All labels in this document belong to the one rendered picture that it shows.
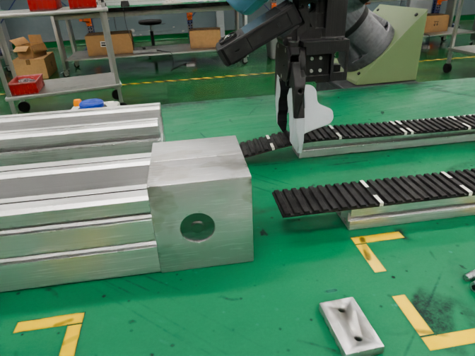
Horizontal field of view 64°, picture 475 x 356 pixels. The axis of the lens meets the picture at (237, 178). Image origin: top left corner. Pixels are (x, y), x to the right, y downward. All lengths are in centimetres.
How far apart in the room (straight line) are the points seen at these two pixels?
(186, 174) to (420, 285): 23
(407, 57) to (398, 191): 65
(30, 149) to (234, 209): 31
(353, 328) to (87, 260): 23
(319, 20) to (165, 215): 33
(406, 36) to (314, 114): 55
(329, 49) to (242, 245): 28
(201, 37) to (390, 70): 444
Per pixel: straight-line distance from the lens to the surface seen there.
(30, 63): 555
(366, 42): 102
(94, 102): 69
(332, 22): 54
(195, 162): 36
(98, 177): 41
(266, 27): 51
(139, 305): 36
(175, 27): 808
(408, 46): 105
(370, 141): 63
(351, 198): 43
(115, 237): 36
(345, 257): 40
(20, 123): 62
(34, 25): 846
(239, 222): 35
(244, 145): 58
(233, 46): 51
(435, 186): 47
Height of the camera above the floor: 103
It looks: 28 degrees down
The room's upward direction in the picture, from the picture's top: 3 degrees counter-clockwise
